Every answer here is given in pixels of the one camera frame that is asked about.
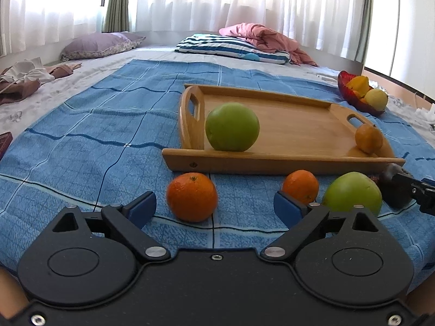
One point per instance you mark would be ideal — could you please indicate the white crumpled cloth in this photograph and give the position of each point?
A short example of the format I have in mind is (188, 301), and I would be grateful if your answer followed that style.
(426, 113)

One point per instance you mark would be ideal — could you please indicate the dark brown round fruit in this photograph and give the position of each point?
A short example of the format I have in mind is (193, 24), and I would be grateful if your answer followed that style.
(389, 188)

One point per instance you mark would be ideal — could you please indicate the white sheer curtain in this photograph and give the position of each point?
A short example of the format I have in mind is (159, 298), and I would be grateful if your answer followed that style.
(51, 6)
(238, 0)

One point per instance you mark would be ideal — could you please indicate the person's left leg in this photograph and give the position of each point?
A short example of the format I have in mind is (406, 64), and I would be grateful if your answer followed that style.
(10, 295)

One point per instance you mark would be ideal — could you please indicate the pink crumpled blanket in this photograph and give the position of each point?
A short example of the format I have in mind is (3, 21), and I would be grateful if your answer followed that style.
(265, 37)

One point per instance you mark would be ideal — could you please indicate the red glass bowl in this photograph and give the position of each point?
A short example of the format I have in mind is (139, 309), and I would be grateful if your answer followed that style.
(345, 90)

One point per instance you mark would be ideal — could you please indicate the wooden side panel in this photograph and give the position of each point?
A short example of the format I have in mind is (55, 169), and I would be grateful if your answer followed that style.
(401, 83)

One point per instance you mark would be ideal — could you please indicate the purple pillow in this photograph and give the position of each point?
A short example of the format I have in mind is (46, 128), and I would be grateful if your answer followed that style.
(98, 46)

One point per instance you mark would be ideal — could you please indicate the dried red date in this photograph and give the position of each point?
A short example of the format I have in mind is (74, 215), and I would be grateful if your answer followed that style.
(375, 178)

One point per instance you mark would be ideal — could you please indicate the green apple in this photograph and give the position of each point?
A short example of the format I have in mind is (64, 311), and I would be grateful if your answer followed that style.
(231, 127)
(353, 190)

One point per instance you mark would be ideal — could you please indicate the dull orange citrus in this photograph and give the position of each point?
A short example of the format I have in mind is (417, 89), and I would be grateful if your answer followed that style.
(368, 139)

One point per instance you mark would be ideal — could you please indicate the person's right leg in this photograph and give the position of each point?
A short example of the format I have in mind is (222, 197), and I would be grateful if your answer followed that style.
(423, 304)

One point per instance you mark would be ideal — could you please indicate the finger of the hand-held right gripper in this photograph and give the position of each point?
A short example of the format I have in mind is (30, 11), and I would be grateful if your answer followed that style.
(423, 197)

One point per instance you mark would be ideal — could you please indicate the white garment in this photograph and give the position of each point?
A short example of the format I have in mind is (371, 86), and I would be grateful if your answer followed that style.
(23, 69)

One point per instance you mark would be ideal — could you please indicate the blue white striped pillow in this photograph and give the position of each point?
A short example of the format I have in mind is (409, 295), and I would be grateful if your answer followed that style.
(221, 46)

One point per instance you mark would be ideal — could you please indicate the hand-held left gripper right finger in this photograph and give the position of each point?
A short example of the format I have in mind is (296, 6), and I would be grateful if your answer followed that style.
(287, 209)

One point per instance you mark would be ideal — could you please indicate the brown garment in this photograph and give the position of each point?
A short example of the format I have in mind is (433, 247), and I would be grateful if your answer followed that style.
(17, 91)

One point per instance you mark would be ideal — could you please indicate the bright orange tangerine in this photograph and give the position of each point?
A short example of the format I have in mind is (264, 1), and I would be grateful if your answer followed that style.
(300, 185)
(192, 197)

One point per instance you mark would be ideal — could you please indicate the wooden serving tray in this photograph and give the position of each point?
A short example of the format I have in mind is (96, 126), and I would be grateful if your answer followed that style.
(289, 125)

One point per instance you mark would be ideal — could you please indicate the blue checked blanket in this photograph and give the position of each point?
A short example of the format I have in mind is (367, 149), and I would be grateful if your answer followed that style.
(102, 135)

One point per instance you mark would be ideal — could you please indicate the pale floral bed sheet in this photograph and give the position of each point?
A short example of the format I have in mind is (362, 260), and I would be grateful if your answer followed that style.
(68, 85)

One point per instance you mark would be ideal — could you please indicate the yellow starfruit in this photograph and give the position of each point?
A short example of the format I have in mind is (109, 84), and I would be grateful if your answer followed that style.
(358, 85)

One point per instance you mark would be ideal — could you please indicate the green curtain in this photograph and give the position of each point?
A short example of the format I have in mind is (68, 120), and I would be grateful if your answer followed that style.
(364, 17)
(117, 3)

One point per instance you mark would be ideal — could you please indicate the person's leg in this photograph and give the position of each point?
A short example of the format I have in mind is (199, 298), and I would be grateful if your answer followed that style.
(423, 304)
(10, 295)

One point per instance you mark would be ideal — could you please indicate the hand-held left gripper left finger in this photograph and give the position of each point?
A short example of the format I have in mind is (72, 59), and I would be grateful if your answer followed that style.
(141, 205)

